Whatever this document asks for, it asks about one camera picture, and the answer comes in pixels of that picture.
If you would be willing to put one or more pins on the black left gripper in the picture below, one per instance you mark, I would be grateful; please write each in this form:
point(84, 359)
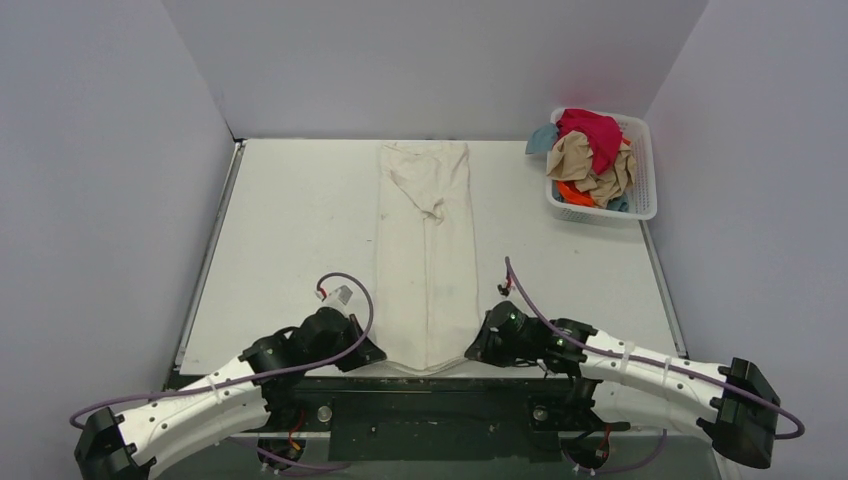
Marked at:
point(365, 350)

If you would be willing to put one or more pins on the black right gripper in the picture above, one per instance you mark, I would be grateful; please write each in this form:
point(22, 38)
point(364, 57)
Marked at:
point(480, 340)

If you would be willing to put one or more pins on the cream white t shirt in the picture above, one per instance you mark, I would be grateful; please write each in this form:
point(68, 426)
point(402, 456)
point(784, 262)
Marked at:
point(426, 271)

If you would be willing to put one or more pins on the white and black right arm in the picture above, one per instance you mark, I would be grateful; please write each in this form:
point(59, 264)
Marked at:
point(732, 407)

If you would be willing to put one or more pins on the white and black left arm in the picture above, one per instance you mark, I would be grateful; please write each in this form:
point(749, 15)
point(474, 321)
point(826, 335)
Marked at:
point(251, 391)

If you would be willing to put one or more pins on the orange t shirt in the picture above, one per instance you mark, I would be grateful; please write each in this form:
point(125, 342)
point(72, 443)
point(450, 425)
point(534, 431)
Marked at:
point(572, 195)

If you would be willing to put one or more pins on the tan beige t shirt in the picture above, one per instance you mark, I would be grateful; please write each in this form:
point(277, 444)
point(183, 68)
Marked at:
point(571, 160)

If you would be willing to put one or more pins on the white plastic laundry basket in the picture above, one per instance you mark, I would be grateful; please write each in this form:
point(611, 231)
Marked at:
point(642, 201)

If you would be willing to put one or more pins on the teal blue t shirt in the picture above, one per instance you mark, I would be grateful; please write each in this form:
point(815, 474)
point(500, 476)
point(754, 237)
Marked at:
point(542, 139)

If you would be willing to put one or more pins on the magenta red t shirt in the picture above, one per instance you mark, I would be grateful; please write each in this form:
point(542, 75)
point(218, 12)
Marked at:
point(602, 132)

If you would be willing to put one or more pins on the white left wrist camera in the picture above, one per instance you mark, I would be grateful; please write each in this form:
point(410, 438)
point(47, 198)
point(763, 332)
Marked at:
point(338, 299)

